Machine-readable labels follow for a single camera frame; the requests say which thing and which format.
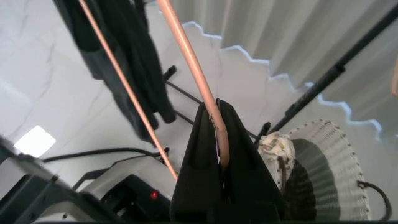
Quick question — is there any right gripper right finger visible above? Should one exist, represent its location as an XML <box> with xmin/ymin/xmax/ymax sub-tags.
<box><xmin>216</xmin><ymin>98</ymin><xmax>287</xmax><ymax>223</ymax></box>

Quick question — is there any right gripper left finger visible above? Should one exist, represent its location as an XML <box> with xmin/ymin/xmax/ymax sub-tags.
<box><xmin>169</xmin><ymin>102</ymin><xmax>223</xmax><ymax>223</ymax></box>

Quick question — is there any dark grey t-shirt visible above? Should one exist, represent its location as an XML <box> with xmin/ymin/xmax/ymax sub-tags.
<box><xmin>52</xmin><ymin>0</ymin><xmax>178</xmax><ymax>147</ymax></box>

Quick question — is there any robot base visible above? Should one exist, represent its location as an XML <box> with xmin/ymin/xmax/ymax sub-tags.
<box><xmin>0</xmin><ymin>135</ymin><xmax>178</xmax><ymax>223</ymax></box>

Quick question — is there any white laundry basket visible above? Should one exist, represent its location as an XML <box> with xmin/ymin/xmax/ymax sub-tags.
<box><xmin>281</xmin><ymin>119</ymin><xmax>393</xmax><ymax>222</ymax></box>

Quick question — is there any black clothes rack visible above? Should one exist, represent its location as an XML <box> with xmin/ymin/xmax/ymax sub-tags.
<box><xmin>161</xmin><ymin>2</ymin><xmax>398</xmax><ymax>147</ymax></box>

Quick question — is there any cream printed garment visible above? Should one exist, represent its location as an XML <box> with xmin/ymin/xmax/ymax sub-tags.
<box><xmin>257</xmin><ymin>131</ymin><xmax>297</xmax><ymax>188</ymax></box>

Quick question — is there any white curtain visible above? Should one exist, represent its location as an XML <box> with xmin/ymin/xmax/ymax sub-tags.
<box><xmin>146</xmin><ymin>0</ymin><xmax>398</xmax><ymax>138</ymax></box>

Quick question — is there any black cable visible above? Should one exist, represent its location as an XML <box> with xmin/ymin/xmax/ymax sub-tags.
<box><xmin>42</xmin><ymin>146</ymin><xmax>170</xmax><ymax>165</ymax></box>

